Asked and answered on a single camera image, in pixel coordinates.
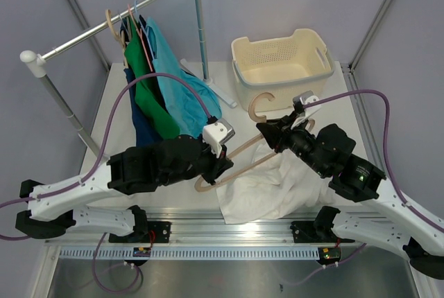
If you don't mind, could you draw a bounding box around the white slotted cable duct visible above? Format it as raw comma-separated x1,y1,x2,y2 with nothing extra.
59,246,320,261

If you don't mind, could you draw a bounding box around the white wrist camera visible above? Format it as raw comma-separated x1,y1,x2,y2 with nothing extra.
291,91,321,128
203,119,235,157

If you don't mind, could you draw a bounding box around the blue plastic hanger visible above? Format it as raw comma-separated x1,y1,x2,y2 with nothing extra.
134,0,157,59

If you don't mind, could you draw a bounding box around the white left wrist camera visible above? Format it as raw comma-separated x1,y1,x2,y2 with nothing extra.
203,119,235,157

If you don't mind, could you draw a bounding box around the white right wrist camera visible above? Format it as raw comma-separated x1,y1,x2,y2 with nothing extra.
291,91,321,128

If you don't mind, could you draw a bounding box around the metal clothes rack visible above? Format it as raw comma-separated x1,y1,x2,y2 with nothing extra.
19,0,237,159

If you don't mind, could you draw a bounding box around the wooden hanger leftmost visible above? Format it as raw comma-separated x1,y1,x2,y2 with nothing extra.
105,9,128,69

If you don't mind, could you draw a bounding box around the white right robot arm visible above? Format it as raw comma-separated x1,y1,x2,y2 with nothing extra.
256,116,443,280

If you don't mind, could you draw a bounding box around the dark blue t shirt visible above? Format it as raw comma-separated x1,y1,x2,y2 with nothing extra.
119,20,162,147

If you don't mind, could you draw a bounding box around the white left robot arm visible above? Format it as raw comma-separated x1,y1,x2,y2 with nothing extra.
15,136,233,243

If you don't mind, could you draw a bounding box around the cream plastic laundry basket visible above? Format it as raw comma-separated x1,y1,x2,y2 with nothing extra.
231,28,335,112

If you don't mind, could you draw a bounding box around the white t shirt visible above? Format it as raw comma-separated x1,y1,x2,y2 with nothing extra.
216,150,334,224

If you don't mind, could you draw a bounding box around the pink plastic hanger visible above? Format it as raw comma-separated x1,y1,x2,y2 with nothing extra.
127,4,154,73

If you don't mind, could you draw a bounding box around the light blue t shirt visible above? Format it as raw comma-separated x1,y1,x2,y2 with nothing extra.
147,18,222,137

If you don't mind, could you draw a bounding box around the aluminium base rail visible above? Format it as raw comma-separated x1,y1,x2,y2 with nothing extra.
108,207,356,245

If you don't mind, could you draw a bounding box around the black t shirt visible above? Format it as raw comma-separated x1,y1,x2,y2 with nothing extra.
135,19,145,41

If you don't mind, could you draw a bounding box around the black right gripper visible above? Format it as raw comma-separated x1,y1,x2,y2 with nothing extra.
257,109,329,177

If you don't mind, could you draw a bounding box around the wooden hanger of white shirt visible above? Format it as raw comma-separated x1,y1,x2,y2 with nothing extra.
194,91,318,193

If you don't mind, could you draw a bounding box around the green t shirt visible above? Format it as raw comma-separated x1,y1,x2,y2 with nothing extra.
125,19,180,139

